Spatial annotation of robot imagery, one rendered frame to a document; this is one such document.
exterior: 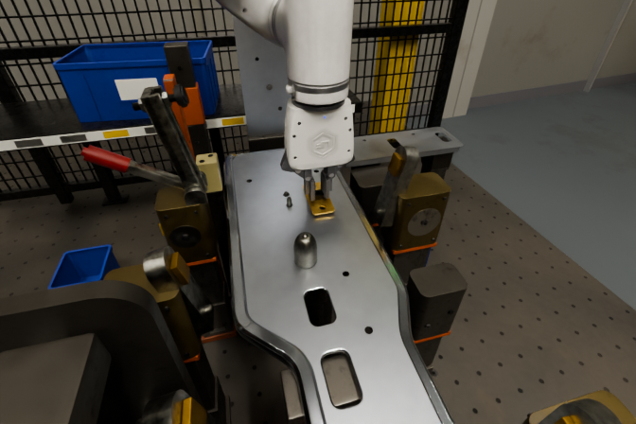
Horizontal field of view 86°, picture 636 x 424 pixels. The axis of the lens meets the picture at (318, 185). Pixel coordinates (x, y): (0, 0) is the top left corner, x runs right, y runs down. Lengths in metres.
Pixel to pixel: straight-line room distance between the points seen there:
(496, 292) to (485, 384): 0.23
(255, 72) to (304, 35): 0.33
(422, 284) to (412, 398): 0.15
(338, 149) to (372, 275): 0.19
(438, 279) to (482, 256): 0.49
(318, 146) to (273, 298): 0.22
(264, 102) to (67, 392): 0.64
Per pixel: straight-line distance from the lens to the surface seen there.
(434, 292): 0.50
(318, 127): 0.48
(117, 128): 0.88
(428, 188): 0.57
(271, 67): 0.75
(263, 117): 0.79
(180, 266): 0.39
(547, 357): 0.88
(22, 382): 0.25
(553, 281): 1.02
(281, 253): 0.50
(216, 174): 0.61
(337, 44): 0.44
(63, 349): 0.25
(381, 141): 0.78
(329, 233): 0.53
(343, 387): 0.42
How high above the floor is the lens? 1.37
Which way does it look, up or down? 36 degrees down
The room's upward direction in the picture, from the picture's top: straight up
